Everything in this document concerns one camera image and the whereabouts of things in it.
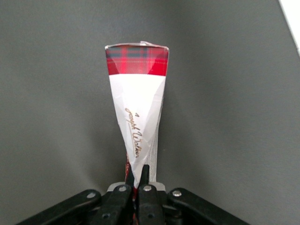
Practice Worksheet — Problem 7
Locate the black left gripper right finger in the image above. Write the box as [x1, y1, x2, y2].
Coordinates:
[136, 164, 165, 225]

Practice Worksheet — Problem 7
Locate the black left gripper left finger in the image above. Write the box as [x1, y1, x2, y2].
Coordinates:
[92, 174, 135, 225]

